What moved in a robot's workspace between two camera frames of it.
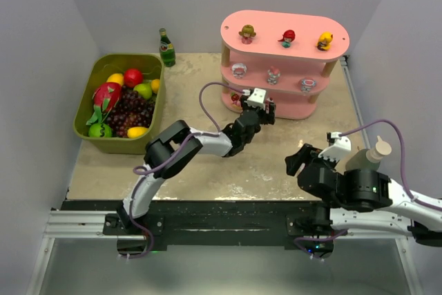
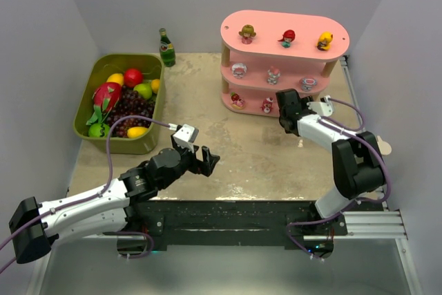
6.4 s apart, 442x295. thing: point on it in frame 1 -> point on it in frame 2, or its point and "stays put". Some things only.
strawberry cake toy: (236, 101) stays put
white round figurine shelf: (239, 70) stays put
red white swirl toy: (268, 101) stays put
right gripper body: (309, 163) -> (288, 100)
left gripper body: (262, 114) -> (199, 162)
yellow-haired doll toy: (324, 42) stays put
